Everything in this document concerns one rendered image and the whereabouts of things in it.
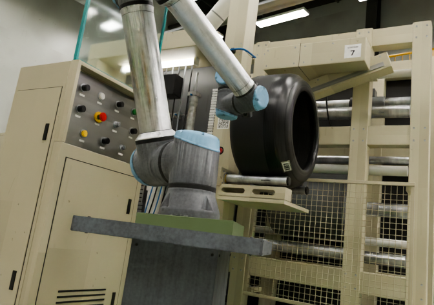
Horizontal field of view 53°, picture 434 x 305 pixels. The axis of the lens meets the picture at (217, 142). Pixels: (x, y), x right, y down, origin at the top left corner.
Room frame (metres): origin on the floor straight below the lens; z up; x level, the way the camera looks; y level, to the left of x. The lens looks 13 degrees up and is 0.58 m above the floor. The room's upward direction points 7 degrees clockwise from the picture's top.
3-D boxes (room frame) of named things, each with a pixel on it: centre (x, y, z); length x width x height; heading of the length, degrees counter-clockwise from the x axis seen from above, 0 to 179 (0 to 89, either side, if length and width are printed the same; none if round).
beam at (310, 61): (2.44, -0.55, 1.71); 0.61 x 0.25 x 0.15; 59
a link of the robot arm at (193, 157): (1.36, 0.07, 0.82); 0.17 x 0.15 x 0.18; 43
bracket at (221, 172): (2.34, -0.13, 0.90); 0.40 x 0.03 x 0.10; 149
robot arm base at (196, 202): (1.35, 0.06, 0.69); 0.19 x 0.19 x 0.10
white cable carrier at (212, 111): (2.38, 0.03, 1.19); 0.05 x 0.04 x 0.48; 149
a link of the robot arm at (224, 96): (1.67, -0.03, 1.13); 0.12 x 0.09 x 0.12; 43
